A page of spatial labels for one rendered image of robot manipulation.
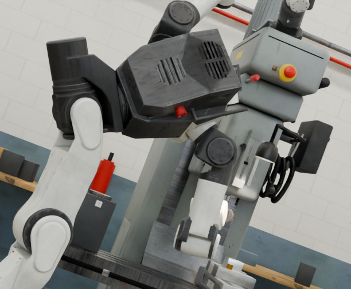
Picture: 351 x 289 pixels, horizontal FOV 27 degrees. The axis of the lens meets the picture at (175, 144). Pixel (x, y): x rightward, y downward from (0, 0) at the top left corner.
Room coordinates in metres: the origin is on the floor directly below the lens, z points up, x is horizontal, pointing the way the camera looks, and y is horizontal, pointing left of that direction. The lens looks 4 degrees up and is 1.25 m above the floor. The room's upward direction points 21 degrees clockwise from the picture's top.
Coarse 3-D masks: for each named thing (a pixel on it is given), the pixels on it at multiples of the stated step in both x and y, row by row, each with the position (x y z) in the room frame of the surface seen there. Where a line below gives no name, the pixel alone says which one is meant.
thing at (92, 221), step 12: (96, 192) 2.56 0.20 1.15; (84, 204) 2.54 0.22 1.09; (96, 204) 2.55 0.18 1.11; (108, 204) 2.55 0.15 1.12; (84, 216) 2.54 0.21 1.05; (96, 216) 2.55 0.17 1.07; (108, 216) 2.56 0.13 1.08; (84, 228) 2.54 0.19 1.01; (96, 228) 2.55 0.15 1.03; (72, 240) 2.54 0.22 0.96; (84, 240) 2.55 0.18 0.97; (96, 240) 2.55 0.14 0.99; (96, 252) 2.56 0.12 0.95
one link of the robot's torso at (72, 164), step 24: (72, 120) 1.97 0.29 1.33; (96, 120) 1.99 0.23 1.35; (72, 144) 1.99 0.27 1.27; (96, 144) 2.00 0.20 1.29; (48, 168) 2.07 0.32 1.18; (72, 168) 2.01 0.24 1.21; (96, 168) 2.03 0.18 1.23; (48, 192) 2.00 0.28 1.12; (72, 192) 2.03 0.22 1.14; (24, 216) 2.02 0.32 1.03; (72, 216) 2.05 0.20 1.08; (24, 240) 1.98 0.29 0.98
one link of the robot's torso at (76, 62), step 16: (48, 48) 1.98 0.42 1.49; (64, 48) 1.95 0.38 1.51; (80, 48) 1.97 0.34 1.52; (64, 64) 1.97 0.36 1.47; (80, 64) 1.97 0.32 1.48; (96, 64) 1.99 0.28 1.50; (64, 80) 1.98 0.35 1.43; (80, 80) 1.99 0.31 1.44; (96, 80) 2.00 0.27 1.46; (112, 80) 2.02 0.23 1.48; (112, 96) 2.02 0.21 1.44; (112, 112) 2.03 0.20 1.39; (112, 128) 2.05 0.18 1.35
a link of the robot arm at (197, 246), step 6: (192, 234) 2.15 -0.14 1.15; (192, 240) 2.15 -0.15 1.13; (198, 240) 2.15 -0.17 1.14; (204, 240) 2.15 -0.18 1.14; (210, 240) 2.15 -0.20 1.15; (180, 246) 2.16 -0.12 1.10; (186, 246) 2.16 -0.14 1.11; (192, 246) 2.15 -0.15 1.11; (198, 246) 2.15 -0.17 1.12; (204, 246) 2.14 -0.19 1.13; (186, 252) 2.19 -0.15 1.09; (192, 252) 2.17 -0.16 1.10; (198, 252) 2.16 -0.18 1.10; (204, 252) 2.15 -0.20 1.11; (204, 258) 2.19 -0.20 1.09
